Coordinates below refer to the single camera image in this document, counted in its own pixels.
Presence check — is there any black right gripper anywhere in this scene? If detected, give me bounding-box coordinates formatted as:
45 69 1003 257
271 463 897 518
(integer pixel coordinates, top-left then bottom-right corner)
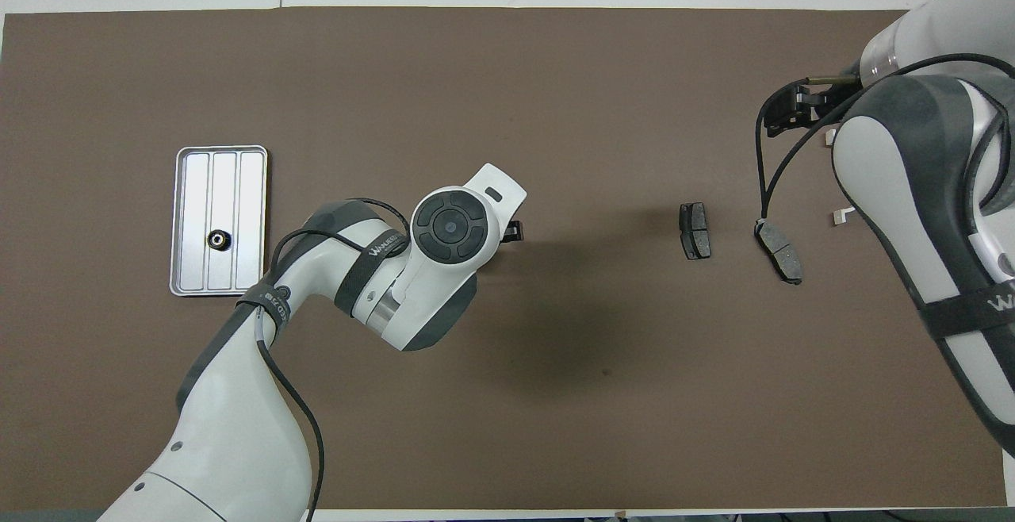
765 84 861 136

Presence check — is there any silver metal tray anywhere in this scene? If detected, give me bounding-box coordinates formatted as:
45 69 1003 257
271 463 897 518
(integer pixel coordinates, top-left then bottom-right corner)
169 145 269 297

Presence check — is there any brown table mat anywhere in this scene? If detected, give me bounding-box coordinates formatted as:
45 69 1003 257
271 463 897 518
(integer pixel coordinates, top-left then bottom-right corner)
0 6 1008 511

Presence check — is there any curved dark grey brake pad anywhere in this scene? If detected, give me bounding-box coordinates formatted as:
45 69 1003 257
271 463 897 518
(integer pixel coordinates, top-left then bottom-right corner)
753 219 803 286

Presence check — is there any rectangular dark grey brake pad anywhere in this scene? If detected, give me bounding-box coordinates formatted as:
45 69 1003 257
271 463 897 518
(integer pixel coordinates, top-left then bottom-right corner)
679 202 712 260

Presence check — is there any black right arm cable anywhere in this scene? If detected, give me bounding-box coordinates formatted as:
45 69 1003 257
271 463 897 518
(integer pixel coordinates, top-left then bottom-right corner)
753 54 1015 221

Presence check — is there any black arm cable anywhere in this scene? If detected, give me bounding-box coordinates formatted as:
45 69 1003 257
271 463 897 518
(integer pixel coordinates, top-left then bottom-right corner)
753 54 1015 221
254 197 413 522

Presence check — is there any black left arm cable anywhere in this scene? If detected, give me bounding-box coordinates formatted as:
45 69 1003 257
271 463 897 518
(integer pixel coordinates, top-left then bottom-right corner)
254 197 413 522

